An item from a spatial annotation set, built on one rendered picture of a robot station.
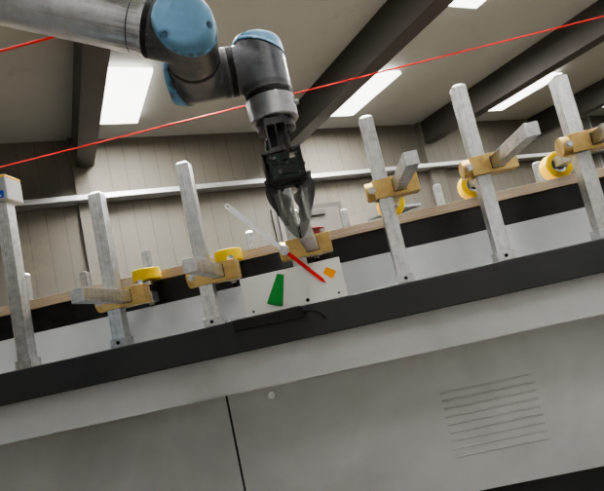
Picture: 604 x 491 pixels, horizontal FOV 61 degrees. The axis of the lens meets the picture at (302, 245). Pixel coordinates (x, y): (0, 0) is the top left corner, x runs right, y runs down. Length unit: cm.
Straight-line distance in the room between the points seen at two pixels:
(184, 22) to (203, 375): 87
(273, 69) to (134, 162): 610
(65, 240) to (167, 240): 118
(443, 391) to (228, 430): 63
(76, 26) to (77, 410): 97
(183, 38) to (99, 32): 13
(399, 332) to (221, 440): 63
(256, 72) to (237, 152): 644
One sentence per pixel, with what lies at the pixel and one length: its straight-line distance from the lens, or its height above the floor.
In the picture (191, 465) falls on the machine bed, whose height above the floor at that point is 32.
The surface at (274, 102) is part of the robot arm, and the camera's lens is 93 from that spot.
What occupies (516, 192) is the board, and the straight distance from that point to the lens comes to 161.
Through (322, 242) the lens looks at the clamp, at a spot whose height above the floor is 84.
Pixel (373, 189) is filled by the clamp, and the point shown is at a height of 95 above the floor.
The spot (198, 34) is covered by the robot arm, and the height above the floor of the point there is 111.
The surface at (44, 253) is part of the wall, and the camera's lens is 663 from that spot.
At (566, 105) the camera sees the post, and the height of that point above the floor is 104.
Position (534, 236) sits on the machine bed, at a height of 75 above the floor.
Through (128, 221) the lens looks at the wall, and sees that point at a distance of 675.
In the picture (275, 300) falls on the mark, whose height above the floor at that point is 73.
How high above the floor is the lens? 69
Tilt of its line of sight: 7 degrees up
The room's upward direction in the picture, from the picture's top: 13 degrees counter-clockwise
